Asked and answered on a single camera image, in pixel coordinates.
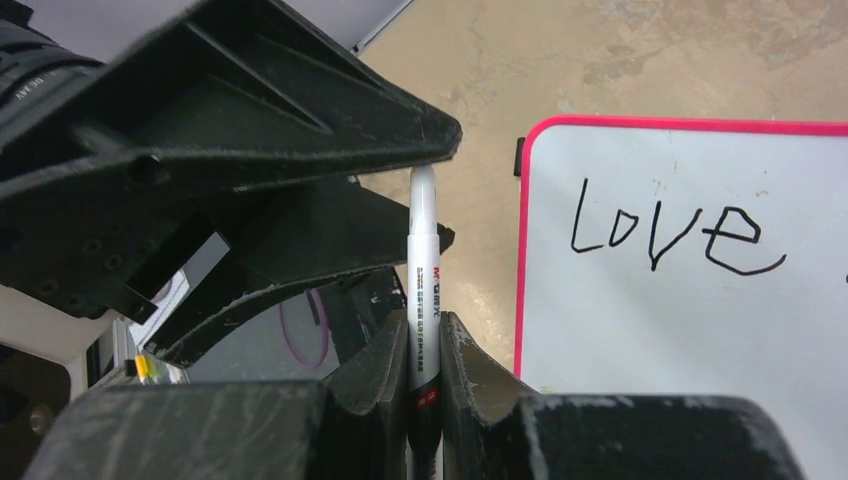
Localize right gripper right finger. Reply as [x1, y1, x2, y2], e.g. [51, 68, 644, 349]
[440, 312, 804, 479]

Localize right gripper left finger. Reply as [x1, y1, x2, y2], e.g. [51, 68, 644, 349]
[26, 311, 408, 479]

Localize red framed whiteboard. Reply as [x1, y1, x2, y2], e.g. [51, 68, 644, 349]
[514, 115, 847, 479]

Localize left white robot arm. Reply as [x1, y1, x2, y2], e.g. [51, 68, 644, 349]
[1, 1, 462, 367]

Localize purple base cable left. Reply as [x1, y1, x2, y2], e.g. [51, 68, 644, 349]
[278, 288, 331, 371]

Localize white whiteboard marker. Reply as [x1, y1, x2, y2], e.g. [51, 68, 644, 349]
[406, 166, 444, 479]

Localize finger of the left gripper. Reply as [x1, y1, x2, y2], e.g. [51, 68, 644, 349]
[1, 1, 462, 192]
[142, 175, 457, 369]

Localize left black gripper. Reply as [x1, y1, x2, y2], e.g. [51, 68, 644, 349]
[1, 158, 232, 321]

